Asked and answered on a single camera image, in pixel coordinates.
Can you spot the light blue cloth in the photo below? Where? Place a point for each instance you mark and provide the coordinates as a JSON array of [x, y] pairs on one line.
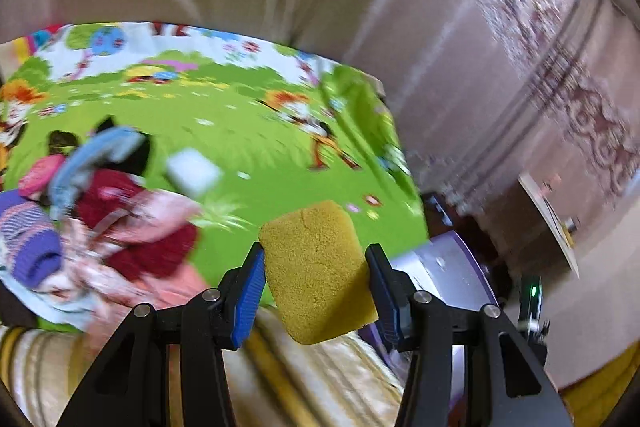
[[55, 302]]

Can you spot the purple storage box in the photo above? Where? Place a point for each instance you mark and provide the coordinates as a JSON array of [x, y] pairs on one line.
[[440, 267]]

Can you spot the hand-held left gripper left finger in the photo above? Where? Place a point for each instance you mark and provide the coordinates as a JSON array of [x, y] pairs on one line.
[[249, 294]]

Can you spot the striped sofa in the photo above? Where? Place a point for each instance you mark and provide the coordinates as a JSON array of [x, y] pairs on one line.
[[310, 382]]

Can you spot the pink cloth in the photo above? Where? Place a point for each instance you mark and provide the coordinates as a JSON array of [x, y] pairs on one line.
[[165, 209]]

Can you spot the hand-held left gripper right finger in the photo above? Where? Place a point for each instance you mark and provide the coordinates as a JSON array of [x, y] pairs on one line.
[[386, 302]]

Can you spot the green cartoon printed blanket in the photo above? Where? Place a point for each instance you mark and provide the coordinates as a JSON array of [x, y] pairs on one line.
[[250, 132]]

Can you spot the white board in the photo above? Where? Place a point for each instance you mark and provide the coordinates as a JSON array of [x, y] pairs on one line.
[[550, 219]]

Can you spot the white sponge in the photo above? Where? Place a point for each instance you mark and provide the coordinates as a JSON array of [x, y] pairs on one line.
[[192, 172]]

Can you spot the yellow sponge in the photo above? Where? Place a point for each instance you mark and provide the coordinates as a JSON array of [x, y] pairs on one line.
[[315, 267]]

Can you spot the black cloth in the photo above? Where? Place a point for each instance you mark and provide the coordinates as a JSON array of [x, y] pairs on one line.
[[136, 154]]

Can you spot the purple striped knitted garment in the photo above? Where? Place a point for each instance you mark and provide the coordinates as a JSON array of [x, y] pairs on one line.
[[27, 237]]

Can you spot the patterned mauve curtain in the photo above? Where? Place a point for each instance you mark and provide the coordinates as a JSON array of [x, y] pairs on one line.
[[475, 32]]

